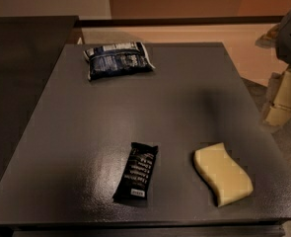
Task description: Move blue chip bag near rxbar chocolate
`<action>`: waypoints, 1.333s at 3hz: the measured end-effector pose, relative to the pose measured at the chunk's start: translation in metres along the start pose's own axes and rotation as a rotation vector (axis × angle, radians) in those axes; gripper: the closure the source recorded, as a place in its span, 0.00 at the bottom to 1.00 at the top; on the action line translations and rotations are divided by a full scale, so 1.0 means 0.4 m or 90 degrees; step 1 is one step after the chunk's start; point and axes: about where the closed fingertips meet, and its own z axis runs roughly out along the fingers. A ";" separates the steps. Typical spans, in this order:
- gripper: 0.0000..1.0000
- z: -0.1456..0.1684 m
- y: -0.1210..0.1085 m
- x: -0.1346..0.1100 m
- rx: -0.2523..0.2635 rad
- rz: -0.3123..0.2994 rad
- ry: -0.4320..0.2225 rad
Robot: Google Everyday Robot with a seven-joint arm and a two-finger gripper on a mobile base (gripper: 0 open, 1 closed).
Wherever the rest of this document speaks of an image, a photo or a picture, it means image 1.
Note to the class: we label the blue chip bag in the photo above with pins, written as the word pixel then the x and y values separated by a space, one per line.
pixel 117 59

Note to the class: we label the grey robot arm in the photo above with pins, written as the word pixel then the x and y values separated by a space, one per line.
pixel 279 38

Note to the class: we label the black rxbar chocolate bar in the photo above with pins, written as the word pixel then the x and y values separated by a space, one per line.
pixel 136 177

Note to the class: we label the yellow sponge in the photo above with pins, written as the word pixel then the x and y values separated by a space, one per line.
pixel 227 179

